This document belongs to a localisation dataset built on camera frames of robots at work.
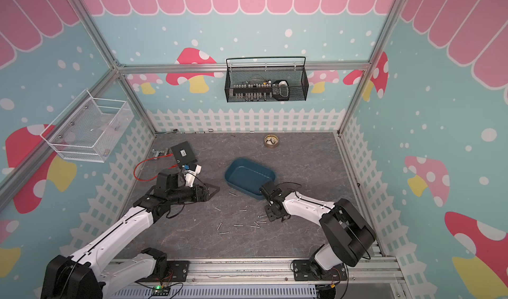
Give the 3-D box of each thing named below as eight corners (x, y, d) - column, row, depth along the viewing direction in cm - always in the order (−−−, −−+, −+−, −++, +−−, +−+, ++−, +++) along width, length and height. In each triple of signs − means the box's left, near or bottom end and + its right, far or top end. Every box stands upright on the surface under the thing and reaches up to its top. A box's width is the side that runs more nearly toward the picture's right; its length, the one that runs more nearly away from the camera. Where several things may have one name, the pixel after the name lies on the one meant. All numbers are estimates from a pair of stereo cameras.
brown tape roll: (263, 147, 116) (263, 145, 115) (263, 137, 122) (263, 134, 120) (278, 147, 116) (279, 145, 115) (278, 137, 122) (278, 134, 120)
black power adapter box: (179, 168, 106) (178, 166, 104) (172, 149, 115) (170, 147, 113) (197, 161, 110) (196, 158, 108) (188, 143, 118) (187, 140, 116)
